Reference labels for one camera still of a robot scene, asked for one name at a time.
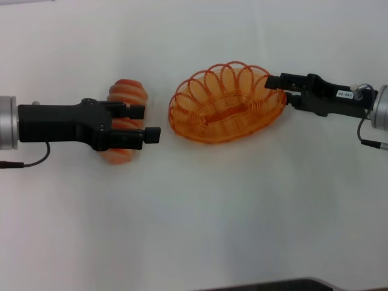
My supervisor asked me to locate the dark left arm cable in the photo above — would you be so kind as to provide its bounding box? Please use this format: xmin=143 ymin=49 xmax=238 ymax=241
xmin=0 ymin=141 xmax=52 ymax=169

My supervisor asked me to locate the orange striped bread loaf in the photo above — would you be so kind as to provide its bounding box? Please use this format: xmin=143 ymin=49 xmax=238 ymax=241
xmin=98 ymin=78 xmax=150 ymax=166

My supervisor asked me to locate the dark arm cable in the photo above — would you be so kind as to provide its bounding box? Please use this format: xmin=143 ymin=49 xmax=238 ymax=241
xmin=0 ymin=141 xmax=52 ymax=169
xmin=350 ymin=82 xmax=388 ymax=150

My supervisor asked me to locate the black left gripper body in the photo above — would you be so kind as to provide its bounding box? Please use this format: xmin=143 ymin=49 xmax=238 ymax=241
xmin=18 ymin=98 xmax=113 ymax=152

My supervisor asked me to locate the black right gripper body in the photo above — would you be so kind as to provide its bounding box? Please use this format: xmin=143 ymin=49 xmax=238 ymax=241
xmin=298 ymin=73 xmax=380 ymax=120

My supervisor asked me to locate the dark right arm cable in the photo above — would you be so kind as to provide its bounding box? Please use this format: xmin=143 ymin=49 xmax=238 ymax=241
xmin=350 ymin=82 xmax=388 ymax=150

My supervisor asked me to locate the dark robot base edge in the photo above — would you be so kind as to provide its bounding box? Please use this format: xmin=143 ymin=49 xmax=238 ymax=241
xmin=190 ymin=276 xmax=388 ymax=291

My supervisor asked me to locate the orange wire basket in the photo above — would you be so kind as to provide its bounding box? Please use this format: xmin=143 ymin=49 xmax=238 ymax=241
xmin=167 ymin=61 xmax=287 ymax=146

